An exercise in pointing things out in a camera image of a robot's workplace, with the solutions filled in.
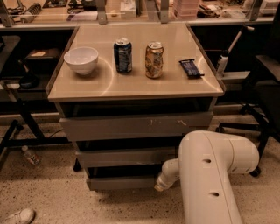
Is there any grey top drawer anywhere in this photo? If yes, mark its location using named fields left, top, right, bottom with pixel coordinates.
left=60, top=98, right=214, bottom=141

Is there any black box on shelf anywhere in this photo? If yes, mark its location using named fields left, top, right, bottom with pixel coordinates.
left=24, top=48, right=60, bottom=72

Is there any plastic water bottle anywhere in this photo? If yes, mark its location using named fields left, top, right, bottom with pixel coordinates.
left=22, top=145, right=40, bottom=165

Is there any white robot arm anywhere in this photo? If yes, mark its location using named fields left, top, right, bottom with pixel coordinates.
left=155, top=130, right=259, bottom=224

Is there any grey drawer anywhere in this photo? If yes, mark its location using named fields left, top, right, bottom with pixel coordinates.
left=87, top=164, right=161, bottom=191
left=76, top=135, right=184, bottom=168
left=60, top=98, right=214, bottom=141

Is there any grey drawer cabinet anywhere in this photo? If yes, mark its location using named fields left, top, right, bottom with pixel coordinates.
left=45, top=23, right=226, bottom=179

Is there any grey middle drawer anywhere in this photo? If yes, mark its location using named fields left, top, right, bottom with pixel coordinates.
left=76, top=135, right=184, bottom=168

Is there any white shoe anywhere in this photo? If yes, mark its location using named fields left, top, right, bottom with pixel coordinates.
left=0, top=208, right=35, bottom=224

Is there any gold soda can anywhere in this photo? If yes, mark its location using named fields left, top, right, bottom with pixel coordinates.
left=145, top=41, right=164, bottom=79

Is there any dark round joystick device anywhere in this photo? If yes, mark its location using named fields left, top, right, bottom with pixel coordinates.
left=17, top=59, right=39, bottom=89

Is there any blue soda can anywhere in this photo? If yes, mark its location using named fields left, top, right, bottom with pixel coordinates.
left=114, top=38, right=132, bottom=74

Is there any black desk frame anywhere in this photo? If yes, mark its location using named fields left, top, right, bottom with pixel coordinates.
left=0, top=35, right=71, bottom=172

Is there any dark blue snack bar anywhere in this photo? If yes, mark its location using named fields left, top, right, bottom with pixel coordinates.
left=179, top=59, right=204, bottom=78

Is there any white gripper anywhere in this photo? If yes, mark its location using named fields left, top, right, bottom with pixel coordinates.
left=154, top=171, right=177, bottom=192

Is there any black office chair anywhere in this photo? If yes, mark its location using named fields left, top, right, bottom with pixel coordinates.
left=216, top=3, right=280, bottom=178

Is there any white bowl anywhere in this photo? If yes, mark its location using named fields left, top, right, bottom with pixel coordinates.
left=64, top=47, right=99, bottom=75

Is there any grey bottom drawer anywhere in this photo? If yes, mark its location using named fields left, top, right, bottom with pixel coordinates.
left=87, top=164, right=161, bottom=191

